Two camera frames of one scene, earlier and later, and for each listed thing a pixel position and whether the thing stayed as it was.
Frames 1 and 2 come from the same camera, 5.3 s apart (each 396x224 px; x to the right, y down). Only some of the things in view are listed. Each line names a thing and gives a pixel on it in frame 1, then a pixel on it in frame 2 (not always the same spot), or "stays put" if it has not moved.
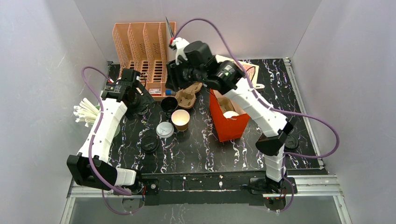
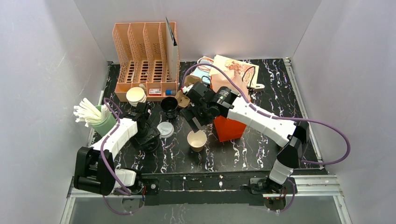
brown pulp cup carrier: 186,97 stays put
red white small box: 155,92 stays put
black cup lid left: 149,144 stays put
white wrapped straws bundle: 86,112 stays put
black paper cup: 168,104 stays put
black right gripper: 173,79 to 192,114
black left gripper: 136,97 to 143,110
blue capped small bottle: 169,92 stays put
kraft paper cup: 180,118 to 196,141
